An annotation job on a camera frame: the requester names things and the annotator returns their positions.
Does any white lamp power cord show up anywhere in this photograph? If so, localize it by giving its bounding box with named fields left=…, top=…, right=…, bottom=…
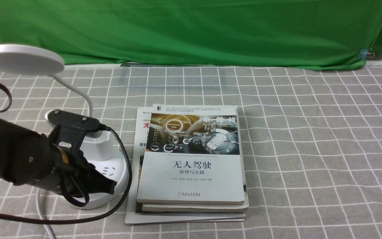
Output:
left=36, top=188, right=57, bottom=239

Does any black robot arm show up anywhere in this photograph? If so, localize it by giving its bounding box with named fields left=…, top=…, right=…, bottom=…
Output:
left=0, top=112, right=117, bottom=199

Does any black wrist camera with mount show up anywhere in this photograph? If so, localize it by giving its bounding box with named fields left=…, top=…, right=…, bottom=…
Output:
left=47, top=110, right=100, bottom=154

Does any black camera cable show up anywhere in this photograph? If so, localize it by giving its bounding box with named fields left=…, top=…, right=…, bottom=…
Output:
left=0, top=81, right=133, bottom=225

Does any blue binder clip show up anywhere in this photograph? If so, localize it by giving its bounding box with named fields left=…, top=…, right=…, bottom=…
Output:
left=358, top=48, right=375, bottom=61

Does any white desk lamp with sockets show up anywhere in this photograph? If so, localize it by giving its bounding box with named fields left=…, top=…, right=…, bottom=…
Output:
left=0, top=44, right=128, bottom=210

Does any self-driving vehicle book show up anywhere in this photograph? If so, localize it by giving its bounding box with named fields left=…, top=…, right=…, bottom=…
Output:
left=137, top=104, right=246, bottom=205

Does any green backdrop cloth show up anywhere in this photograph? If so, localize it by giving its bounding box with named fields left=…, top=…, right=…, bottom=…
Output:
left=0, top=0, right=382, bottom=70

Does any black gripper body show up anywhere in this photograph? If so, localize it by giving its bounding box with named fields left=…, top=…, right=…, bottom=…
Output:
left=35, top=133, right=95, bottom=199

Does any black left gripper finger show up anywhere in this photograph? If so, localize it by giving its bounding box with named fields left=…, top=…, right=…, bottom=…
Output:
left=92, top=171, right=117, bottom=195

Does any thin magazine at bottom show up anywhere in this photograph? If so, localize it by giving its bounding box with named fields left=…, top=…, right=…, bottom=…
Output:
left=125, top=107, right=249, bottom=224

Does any grey checked tablecloth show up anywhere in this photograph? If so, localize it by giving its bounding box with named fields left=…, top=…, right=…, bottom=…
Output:
left=0, top=64, right=382, bottom=239

